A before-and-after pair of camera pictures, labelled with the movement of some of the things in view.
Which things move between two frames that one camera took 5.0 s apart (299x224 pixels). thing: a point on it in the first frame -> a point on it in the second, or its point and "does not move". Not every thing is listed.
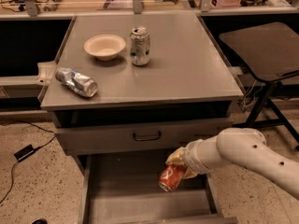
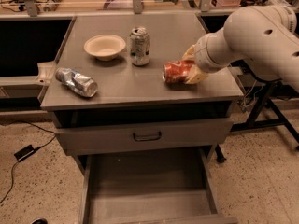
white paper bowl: x=104 y=47 does not move
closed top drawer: x=151 y=137 does not move
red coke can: x=170 y=176 -> x=176 y=71
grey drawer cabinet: x=125 y=91 does not move
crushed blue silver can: x=77 y=81 does not move
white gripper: x=192 y=158 -> x=202 y=57
